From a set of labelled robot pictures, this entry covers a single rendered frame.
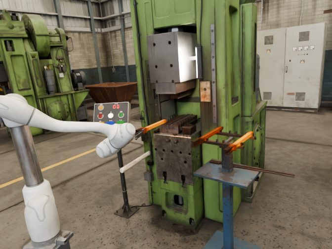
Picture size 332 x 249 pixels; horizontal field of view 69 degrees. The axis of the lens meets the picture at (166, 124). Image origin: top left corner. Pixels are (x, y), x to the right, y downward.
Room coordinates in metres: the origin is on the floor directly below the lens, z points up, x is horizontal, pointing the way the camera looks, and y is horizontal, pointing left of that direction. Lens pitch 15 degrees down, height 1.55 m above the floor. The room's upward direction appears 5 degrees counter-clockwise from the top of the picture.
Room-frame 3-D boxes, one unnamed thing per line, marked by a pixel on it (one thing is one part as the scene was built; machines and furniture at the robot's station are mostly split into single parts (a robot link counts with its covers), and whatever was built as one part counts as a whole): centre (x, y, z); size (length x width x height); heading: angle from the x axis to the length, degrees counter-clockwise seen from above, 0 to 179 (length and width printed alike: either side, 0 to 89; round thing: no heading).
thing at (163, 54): (2.26, -0.16, 1.56); 0.42 x 0.39 x 0.40; 148
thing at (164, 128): (2.28, -0.13, 0.96); 0.42 x 0.20 x 0.09; 148
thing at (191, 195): (2.26, -0.18, 0.23); 0.55 x 0.37 x 0.47; 148
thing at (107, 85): (9.10, 1.92, 0.43); 1.89 x 1.20 x 0.85; 51
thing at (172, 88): (2.28, -0.13, 1.32); 0.42 x 0.20 x 0.10; 148
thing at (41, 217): (1.20, 0.74, 0.77); 0.18 x 0.16 x 0.22; 29
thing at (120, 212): (2.32, 0.50, 0.05); 0.22 x 0.22 x 0.09; 58
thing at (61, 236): (1.19, 0.71, 0.63); 0.22 x 0.18 x 0.06; 71
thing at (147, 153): (2.20, 0.32, 0.62); 0.44 x 0.05 x 0.05; 148
